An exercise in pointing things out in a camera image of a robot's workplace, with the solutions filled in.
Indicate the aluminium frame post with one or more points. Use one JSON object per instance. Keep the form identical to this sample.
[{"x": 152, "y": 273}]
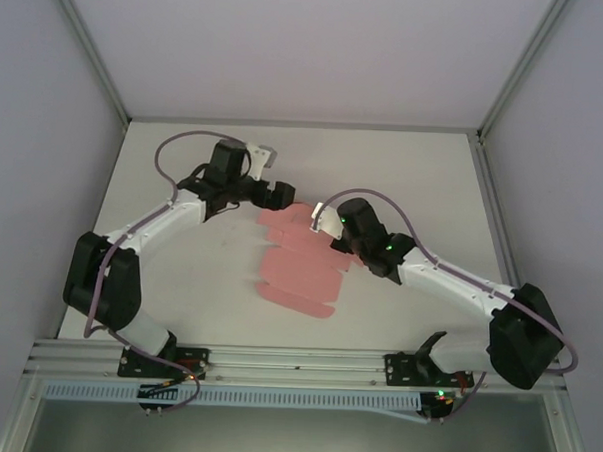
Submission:
[
  {"x": 89, "y": 51},
  {"x": 523, "y": 70}
]

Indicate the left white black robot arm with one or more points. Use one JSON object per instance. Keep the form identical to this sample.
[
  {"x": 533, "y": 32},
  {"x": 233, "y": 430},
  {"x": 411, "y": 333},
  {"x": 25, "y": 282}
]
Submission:
[{"x": 146, "y": 229}]

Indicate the pink paper box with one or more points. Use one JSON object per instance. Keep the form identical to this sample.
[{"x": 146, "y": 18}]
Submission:
[{"x": 294, "y": 271}]

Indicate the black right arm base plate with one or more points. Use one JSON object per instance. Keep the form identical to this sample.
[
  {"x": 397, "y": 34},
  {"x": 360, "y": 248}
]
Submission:
[{"x": 400, "y": 368}]

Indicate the grey metal lower panel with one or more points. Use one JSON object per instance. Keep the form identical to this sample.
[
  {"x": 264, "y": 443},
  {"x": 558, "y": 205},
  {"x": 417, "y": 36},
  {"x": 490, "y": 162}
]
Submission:
[{"x": 292, "y": 438}]

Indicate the aluminium side rail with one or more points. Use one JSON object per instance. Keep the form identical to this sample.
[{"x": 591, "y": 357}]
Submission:
[{"x": 497, "y": 209}]

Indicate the aluminium front rail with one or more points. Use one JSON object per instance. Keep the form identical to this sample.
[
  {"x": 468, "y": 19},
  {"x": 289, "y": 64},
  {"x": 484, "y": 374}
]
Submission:
[{"x": 295, "y": 363}]

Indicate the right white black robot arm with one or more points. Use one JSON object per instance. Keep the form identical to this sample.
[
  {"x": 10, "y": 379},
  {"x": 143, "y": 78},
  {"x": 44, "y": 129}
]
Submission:
[{"x": 454, "y": 280}]

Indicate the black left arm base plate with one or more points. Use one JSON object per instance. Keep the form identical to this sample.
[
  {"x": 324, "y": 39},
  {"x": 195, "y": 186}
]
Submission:
[{"x": 190, "y": 359}]

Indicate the aluminium rear rail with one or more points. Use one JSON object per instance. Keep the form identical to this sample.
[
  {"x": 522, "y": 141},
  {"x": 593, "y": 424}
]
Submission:
[{"x": 306, "y": 124}]

